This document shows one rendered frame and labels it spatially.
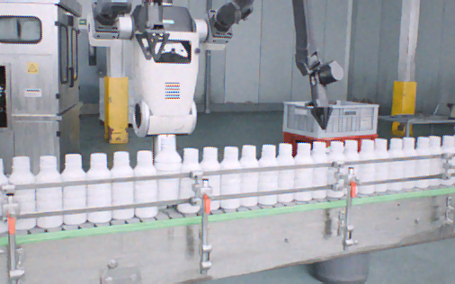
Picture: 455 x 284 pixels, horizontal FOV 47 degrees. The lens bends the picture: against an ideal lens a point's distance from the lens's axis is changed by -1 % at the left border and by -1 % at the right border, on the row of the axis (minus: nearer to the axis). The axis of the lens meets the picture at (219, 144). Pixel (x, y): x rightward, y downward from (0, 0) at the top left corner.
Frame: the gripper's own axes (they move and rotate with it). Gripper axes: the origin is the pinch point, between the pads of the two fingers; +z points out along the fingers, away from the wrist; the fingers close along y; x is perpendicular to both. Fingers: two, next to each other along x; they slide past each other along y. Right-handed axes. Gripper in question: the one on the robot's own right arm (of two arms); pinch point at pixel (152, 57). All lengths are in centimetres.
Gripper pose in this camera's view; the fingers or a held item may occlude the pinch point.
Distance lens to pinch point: 149.3
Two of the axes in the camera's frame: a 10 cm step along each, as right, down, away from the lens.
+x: 9.0, -0.5, 4.4
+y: 4.4, 1.4, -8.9
